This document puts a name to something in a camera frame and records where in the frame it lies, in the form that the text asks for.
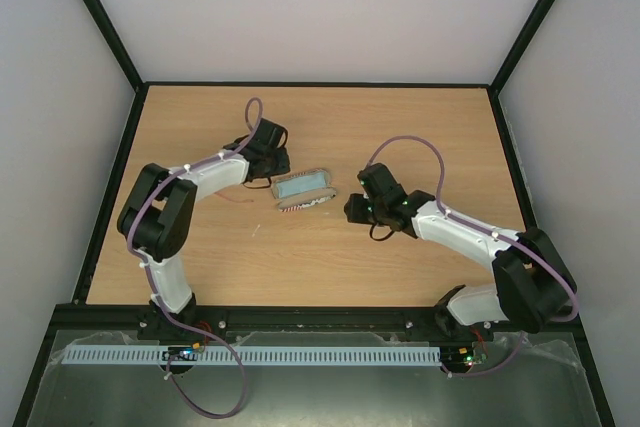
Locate light blue cleaning cloth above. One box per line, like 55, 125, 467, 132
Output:
275, 173, 326, 199

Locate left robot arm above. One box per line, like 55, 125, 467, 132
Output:
117, 119, 290, 338

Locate black aluminium frame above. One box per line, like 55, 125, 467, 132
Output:
12, 0, 615, 426

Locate light blue slotted cable duct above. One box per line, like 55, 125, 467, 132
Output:
62, 345, 441, 367

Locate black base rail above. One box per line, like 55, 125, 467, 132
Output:
134, 304, 501, 343

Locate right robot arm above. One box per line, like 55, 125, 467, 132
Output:
344, 163, 578, 339

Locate flag pattern glasses case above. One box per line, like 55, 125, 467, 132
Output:
271, 169, 337, 212

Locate red sunglasses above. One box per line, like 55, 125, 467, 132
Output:
215, 192, 254, 204

